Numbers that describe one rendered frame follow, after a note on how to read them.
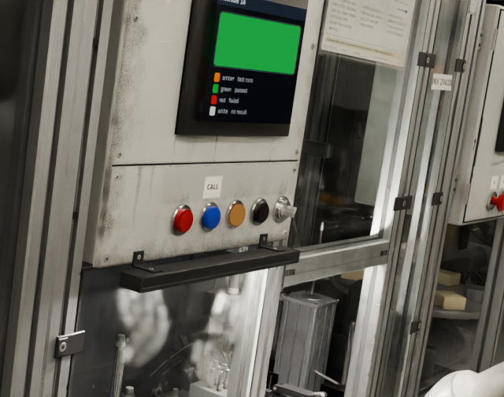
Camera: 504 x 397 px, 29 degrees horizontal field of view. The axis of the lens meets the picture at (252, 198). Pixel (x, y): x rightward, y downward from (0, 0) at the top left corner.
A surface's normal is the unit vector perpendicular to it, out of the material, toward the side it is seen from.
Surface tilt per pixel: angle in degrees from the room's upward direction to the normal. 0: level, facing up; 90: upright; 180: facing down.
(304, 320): 90
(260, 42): 90
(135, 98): 90
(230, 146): 90
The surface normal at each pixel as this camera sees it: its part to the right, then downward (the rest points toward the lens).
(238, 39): 0.82, 0.20
